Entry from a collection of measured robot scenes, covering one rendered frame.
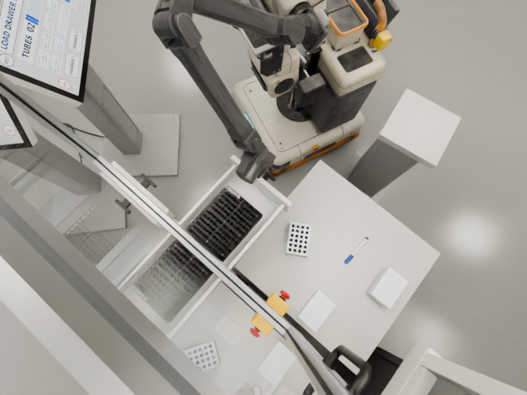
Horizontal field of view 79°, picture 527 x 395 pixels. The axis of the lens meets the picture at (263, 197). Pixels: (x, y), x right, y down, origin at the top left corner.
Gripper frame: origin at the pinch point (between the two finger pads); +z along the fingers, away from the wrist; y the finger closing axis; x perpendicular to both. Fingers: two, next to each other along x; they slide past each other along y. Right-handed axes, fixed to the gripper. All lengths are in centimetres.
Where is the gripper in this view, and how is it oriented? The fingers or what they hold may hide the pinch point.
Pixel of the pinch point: (260, 169)
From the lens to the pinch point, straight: 122.1
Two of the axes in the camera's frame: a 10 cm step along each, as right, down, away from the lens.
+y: -6.1, 7.8, -1.5
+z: 0.1, 2.0, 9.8
